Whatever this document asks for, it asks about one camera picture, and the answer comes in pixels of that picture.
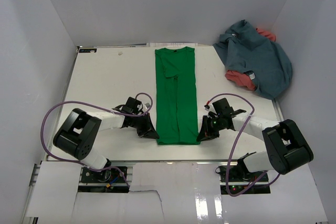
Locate blue-grey t shirt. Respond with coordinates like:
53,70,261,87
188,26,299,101
213,20,293,100

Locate white printed label strip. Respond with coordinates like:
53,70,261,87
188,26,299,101
146,42,198,48

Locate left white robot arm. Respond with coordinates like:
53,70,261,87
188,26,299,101
53,97,160,182

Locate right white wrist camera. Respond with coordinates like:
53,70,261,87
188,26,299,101
204,104,215,112

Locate black label sticker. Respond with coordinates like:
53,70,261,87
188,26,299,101
78,48,97,54

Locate white paper sheet front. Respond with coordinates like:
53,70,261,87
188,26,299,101
26,162,328,223

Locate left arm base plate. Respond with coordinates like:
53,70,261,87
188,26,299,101
78,166,129,193

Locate coral red t shirt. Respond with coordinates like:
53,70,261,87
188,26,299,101
225,70,256,91

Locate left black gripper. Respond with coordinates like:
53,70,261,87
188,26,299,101
130,113,158,139

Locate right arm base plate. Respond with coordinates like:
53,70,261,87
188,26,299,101
215,165,271,195

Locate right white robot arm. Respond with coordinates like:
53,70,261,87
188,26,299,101
196,98,314,182

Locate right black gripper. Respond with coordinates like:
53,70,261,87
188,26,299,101
197,115,224,142

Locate green polo shirt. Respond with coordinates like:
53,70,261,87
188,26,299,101
155,47,199,145

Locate aluminium table frame rail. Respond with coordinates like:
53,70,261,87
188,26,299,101
272,100,299,161

